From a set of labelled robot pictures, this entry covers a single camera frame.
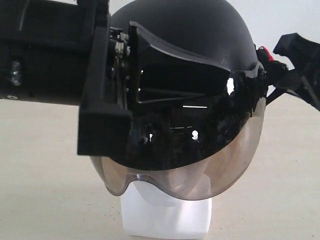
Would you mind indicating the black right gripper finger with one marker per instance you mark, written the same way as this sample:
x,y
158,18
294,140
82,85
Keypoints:
x,y
303,81

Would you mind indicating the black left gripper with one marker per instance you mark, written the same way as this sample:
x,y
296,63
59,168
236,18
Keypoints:
x,y
170,63

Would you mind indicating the black helmet with tinted visor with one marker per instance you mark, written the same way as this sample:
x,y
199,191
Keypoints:
x,y
204,145

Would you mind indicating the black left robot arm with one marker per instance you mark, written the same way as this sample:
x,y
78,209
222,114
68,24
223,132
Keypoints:
x,y
45,47

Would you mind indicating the white mannequin head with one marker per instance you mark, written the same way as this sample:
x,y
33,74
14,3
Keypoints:
x,y
148,211

